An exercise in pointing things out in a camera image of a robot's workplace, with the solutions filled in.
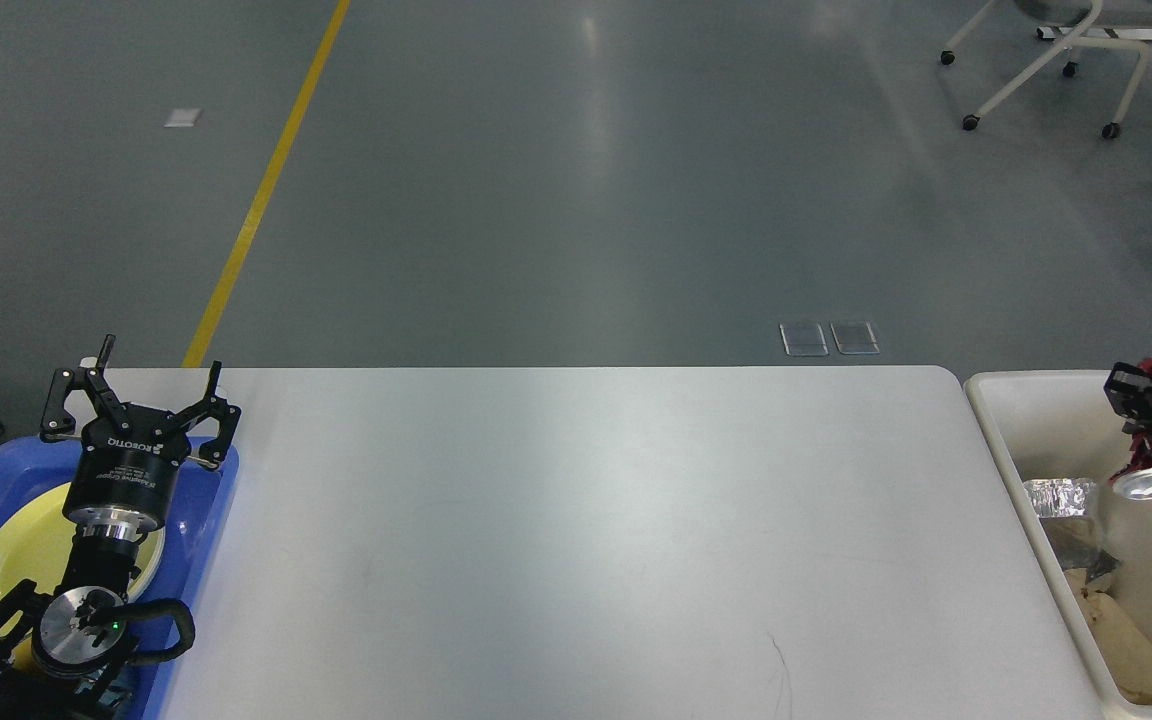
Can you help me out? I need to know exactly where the red foil wrapper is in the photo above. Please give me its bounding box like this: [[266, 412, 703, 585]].
[[1108, 357, 1152, 501]]

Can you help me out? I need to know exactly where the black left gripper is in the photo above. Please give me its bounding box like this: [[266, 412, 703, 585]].
[[39, 334, 242, 536]]

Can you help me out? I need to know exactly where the beige plastic bin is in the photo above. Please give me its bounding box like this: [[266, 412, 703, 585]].
[[964, 370, 1152, 719]]

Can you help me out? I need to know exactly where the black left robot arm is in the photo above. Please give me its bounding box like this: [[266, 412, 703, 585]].
[[0, 334, 242, 719]]

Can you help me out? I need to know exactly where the yellow plastic plate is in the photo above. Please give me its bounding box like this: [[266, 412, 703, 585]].
[[0, 484, 187, 680]]

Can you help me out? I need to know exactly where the brown paper bag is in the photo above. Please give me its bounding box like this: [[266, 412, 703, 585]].
[[1076, 591, 1152, 705]]

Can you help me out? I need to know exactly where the white rolling chair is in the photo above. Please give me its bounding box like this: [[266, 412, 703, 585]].
[[960, 1, 1152, 141]]

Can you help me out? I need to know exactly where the blue plastic tray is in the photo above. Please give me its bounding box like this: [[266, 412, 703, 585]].
[[0, 435, 240, 720]]

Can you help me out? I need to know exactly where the white plate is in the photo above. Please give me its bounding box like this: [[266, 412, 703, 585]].
[[127, 529, 166, 602]]

